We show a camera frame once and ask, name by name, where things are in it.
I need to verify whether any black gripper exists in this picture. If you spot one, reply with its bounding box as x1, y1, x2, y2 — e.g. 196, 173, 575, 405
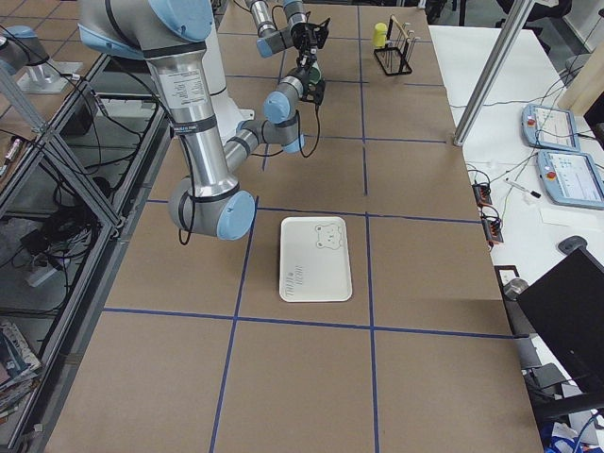
296, 47, 326, 94
291, 23, 317, 49

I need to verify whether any light green cup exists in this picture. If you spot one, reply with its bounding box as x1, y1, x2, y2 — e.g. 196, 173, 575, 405
309, 67, 322, 84

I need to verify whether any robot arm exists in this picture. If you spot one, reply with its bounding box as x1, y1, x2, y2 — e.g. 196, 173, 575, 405
245, 0, 320, 69
78, 1, 329, 241

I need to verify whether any yellow cup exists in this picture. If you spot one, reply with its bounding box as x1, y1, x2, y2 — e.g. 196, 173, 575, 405
372, 23, 388, 48

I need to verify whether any cream bear serving tray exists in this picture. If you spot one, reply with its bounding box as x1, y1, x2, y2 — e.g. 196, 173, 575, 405
278, 216, 353, 303

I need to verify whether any silver metal cup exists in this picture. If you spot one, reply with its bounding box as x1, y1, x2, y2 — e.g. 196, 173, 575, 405
502, 277, 529, 301

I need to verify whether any orange black connector box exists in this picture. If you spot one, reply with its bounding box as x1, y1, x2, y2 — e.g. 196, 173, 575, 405
472, 182, 493, 207

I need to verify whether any upper teach pendant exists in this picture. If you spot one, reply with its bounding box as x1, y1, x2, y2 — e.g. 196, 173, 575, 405
521, 104, 580, 152

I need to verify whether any teach pendant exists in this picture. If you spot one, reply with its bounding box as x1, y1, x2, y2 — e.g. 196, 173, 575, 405
537, 149, 603, 210
521, 104, 580, 152

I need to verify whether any white side table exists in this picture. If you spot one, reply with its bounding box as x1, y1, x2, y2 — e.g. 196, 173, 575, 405
427, 24, 604, 426

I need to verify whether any black marker pen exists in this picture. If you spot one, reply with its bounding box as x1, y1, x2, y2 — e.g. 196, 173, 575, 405
505, 178, 542, 199

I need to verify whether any lower teach pendant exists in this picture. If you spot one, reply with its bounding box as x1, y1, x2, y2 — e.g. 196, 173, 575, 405
537, 149, 603, 210

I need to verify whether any black monitor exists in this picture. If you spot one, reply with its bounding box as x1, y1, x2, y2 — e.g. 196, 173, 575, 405
518, 247, 603, 393

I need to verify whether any stack of magazines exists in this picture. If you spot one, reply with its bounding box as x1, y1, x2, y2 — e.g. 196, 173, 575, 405
1, 319, 42, 423

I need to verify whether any black wire cup rack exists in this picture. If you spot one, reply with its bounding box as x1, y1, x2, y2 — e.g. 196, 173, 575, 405
373, 14, 419, 76

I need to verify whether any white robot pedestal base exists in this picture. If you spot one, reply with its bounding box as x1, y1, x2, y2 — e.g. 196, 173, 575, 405
192, 1, 256, 144

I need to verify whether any black camera cable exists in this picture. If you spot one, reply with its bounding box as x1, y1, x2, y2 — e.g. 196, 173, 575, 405
254, 101, 323, 159

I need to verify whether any aluminium frame post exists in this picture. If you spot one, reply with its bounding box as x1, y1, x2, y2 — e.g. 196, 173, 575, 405
453, 0, 535, 147

